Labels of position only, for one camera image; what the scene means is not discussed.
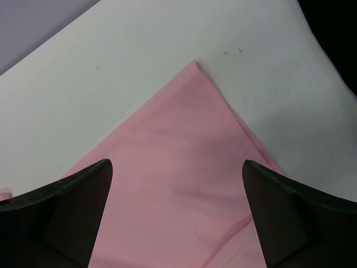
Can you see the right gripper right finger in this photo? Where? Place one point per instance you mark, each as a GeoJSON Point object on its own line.
{"type": "Point", "coordinates": [297, 225]}

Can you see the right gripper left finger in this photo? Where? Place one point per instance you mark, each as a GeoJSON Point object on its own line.
{"type": "Point", "coordinates": [57, 224]}

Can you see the pink t-shirt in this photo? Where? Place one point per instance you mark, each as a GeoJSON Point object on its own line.
{"type": "Point", "coordinates": [177, 197]}

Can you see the black folded t-shirt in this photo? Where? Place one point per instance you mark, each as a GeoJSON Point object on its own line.
{"type": "Point", "coordinates": [333, 23]}

